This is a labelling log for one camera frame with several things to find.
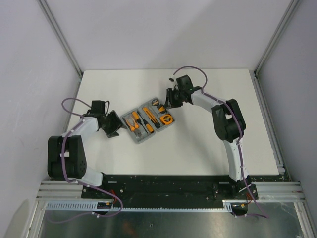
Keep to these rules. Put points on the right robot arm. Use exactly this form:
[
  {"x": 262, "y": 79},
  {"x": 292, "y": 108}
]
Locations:
[{"x": 228, "y": 121}]

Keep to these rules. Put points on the grey slotted cable duct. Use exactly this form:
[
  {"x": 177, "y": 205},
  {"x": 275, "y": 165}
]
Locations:
[{"x": 201, "y": 206}]

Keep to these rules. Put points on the orange handle pliers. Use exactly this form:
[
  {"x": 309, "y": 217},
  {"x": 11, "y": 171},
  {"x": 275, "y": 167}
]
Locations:
[{"x": 133, "y": 126}]

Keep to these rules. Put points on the orange handle slim screwdriver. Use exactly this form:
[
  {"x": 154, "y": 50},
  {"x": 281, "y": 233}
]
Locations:
[{"x": 148, "y": 127}]

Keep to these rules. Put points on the aluminium frame rail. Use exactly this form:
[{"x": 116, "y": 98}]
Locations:
[{"x": 56, "y": 36}]

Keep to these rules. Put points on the grey plastic tool case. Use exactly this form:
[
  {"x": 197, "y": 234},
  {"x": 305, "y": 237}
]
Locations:
[{"x": 155, "y": 111}]

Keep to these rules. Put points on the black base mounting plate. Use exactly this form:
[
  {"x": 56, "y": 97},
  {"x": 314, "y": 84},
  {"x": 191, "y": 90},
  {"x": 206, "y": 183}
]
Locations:
[{"x": 213, "y": 187}]

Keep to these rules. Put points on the orange black utility knife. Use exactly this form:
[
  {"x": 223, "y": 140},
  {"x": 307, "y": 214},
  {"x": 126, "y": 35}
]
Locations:
[{"x": 151, "y": 117}]

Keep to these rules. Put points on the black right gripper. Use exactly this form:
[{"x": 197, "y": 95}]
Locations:
[{"x": 170, "y": 101}]

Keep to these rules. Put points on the orange tape measure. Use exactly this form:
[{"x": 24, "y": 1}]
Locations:
[{"x": 166, "y": 119}]

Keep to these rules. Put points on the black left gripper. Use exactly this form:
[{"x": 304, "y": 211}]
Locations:
[{"x": 117, "y": 124}]

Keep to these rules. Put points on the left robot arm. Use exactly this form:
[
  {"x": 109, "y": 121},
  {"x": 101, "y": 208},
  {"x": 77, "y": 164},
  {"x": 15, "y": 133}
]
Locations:
[{"x": 66, "y": 153}]

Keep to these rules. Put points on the orange handle thick screwdriver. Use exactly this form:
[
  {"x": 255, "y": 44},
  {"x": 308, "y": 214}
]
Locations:
[{"x": 139, "y": 119}]

